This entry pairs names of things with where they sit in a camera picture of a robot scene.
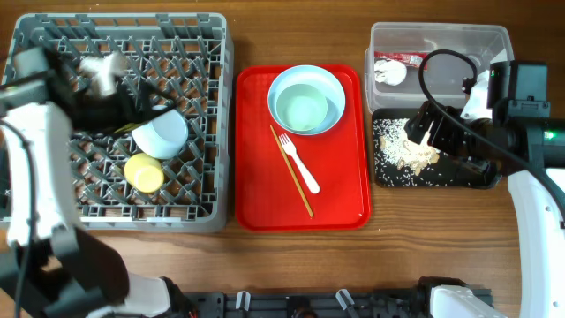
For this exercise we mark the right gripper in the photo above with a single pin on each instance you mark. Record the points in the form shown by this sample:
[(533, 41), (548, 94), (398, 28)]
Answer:
[(442, 139)]

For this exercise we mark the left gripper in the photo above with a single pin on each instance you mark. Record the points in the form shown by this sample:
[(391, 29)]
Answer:
[(126, 117)]

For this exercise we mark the light blue bowl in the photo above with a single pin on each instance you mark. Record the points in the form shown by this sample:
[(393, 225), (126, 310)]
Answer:
[(163, 137)]

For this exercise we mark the rice food scraps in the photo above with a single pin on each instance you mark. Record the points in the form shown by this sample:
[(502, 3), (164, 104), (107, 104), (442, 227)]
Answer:
[(397, 160)]

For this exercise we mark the yellow plastic cup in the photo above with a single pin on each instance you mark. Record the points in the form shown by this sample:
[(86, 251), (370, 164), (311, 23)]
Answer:
[(144, 173)]

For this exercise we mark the red ketchup packet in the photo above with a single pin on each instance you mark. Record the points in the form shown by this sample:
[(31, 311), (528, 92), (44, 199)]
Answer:
[(411, 59)]

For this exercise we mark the white napkin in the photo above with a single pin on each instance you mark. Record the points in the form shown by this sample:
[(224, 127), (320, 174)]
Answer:
[(389, 72)]

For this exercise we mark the wooden chopstick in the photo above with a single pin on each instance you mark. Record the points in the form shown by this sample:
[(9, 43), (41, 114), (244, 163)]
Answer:
[(292, 173)]

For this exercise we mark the light blue plate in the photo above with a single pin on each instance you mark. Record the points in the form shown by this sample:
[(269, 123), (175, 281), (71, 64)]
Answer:
[(317, 77)]

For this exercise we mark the white plastic fork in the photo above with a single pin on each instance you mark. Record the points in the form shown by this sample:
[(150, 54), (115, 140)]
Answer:
[(291, 150)]

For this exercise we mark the light green bowl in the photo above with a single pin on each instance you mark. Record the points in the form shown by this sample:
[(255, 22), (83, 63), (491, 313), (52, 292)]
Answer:
[(301, 107)]

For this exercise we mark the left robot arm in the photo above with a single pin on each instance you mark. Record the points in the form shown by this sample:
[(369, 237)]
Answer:
[(54, 267)]

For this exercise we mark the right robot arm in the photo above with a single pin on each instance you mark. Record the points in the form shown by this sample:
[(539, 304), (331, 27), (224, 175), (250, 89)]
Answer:
[(523, 143)]

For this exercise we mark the grey dishwasher rack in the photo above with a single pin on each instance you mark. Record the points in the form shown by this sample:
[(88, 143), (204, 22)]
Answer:
[(189, 56)]

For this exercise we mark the black tray bin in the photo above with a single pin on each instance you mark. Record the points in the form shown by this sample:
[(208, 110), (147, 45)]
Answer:
[(448, 171)]

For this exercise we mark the clear plastic bin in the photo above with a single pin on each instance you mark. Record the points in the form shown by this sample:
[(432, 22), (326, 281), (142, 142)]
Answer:
[(482, 44)]

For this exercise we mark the red plastic tray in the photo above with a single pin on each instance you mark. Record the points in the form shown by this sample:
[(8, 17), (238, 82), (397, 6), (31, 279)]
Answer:
[(266, 198)]

